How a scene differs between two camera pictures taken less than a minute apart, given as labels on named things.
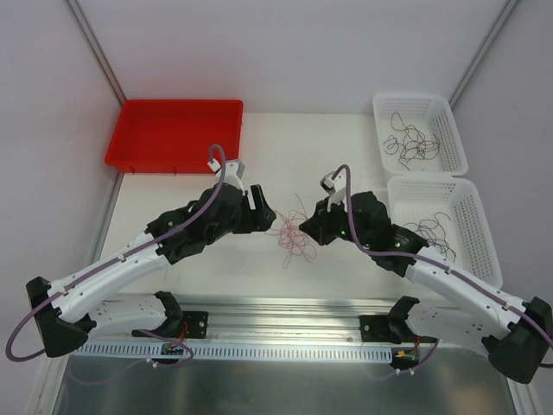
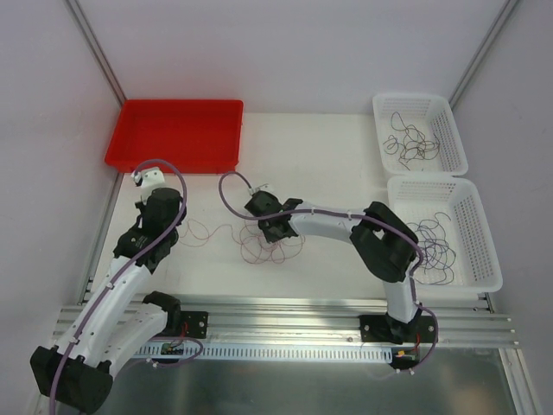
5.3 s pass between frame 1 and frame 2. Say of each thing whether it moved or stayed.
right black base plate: stayed
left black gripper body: moved
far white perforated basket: stayed
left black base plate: stayed
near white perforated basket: stayed
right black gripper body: moved
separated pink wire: moved
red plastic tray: stayed
